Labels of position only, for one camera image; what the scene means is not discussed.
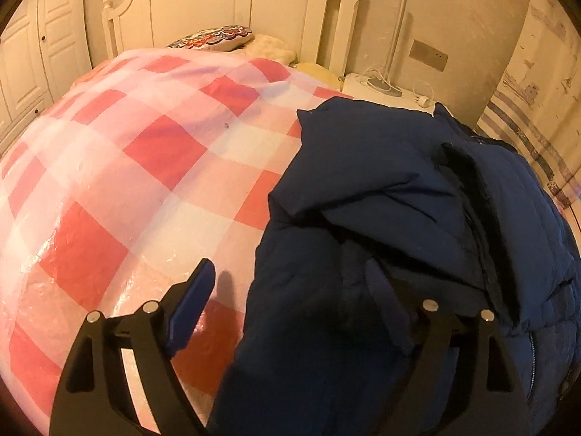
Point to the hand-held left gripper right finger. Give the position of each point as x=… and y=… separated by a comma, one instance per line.
x=449, y=340

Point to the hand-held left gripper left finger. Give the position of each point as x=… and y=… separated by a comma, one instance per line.
x=188, y=302

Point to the navy blue padded jacket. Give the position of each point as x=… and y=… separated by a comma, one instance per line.
x=376, y=218

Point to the pink checkered bed cover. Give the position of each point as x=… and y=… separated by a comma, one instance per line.
x=136, y=181

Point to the striped patterned curtain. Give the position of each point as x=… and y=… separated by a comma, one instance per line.
x=531, y=100

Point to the white nightstand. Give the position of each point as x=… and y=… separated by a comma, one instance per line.
x=386, y=93

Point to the yellow cushion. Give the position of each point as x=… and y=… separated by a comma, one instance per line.
x=317, y=72

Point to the floral embroidered pillow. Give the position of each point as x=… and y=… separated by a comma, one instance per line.
x=211, y=38

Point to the cream fluffy pillow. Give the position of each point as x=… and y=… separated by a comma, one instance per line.
x=272, y=47

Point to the white table lamp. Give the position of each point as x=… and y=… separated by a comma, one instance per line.
x=390, y=45

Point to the white wooden headboard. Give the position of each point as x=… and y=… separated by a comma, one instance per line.
x=236, y=4

